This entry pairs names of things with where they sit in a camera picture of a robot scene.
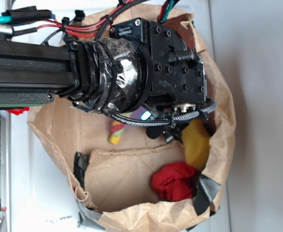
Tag red crumpled cloth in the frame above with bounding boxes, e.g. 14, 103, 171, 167
150, 161, 196, 202

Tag red wires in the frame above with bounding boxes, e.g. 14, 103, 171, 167
34, 19, 103, 39

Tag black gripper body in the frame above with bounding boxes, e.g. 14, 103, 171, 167
109, 18, 207, 111

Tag multicolored twisted rope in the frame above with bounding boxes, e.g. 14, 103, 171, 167
108, 111, 134, 145

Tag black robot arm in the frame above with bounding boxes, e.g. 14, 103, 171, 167
0, 18, 214, 124

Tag grey braided cable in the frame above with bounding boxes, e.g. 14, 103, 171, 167
112, 98, 217, 128

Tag yellow sponge block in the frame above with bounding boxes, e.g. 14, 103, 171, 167
181, 119, 210, 171

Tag brown paper bag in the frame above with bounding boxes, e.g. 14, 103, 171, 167
28, 9, 236, 232

